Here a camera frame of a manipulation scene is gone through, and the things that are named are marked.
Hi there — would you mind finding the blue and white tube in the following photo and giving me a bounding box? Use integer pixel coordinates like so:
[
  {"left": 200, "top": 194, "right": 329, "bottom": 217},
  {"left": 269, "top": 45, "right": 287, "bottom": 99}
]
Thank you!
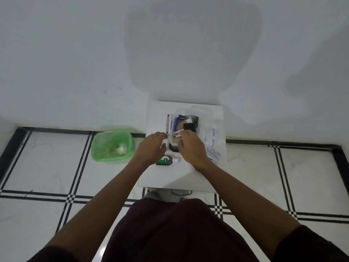
[{"left": 172, "top": 115, "right": 186, "bottom": 132}]

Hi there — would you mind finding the clear bag with blue print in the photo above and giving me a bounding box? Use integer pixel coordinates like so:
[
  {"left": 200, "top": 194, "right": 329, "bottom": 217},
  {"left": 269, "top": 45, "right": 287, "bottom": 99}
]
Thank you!
[{"left": 203, "top": 121, "right": 227, "bottom": 162}]

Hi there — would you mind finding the person's left hand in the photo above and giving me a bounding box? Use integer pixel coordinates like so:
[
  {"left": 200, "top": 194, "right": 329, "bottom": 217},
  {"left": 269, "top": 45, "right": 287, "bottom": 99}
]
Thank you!
[{"left": 134, "top": 132, "right": 168, "bottom": 166}]

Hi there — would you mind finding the dark maroon clothing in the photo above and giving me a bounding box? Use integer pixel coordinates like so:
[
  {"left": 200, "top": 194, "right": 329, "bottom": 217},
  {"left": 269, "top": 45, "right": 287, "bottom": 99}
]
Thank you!
[{"left": 26, "top": 199, "right": 349, "bottom": 262}]

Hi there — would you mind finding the small white table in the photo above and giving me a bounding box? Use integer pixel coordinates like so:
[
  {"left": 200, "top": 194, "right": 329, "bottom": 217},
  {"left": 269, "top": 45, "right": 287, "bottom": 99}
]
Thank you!
[{"left": 137, "top": 100, "right": 227, "bottom": 194}]

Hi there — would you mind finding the person's right hand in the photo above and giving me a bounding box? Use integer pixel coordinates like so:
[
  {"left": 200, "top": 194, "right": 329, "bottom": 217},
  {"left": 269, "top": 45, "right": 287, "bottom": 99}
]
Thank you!
[{"left": 177, "top": 129, "right": 212, "bottom": 171}]

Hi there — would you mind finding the person's right forearm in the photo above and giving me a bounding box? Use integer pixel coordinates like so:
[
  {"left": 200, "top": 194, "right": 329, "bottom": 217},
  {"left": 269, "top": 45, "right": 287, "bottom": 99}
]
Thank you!
[{"left": 194, "top": 160, "right": 302, "bottom": 260}]

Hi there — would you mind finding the green plastic bin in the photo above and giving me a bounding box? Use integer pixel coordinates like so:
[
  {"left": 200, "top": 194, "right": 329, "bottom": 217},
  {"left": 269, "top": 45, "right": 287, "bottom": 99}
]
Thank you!
[{"left": 91, "top": 130, "right": 136, "bottom": 163}]

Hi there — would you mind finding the green and brown packet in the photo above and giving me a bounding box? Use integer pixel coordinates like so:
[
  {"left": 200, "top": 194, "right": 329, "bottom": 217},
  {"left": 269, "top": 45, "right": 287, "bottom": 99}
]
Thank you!
[{"left": 155, "top": 155, "right": 173, "bottom": 166}]

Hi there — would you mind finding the person's left forearm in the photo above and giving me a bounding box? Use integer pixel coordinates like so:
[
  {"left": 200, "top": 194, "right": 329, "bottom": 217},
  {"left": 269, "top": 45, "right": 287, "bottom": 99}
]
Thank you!
[{"left": 45, "top": 157, "right": 154, "bottom": 262}]

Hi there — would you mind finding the clear plastic container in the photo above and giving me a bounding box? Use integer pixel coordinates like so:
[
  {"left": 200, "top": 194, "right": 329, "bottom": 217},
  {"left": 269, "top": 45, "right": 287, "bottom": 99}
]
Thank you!
[{"left": 169, "top": 106, "right": 214, "bottom": 153}]

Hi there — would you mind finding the grey table frame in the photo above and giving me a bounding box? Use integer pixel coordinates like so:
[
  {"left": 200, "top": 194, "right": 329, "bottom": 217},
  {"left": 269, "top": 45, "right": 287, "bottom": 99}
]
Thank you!
[{"left": 143, "top": 188, "right": 193, "bottom": 203}]

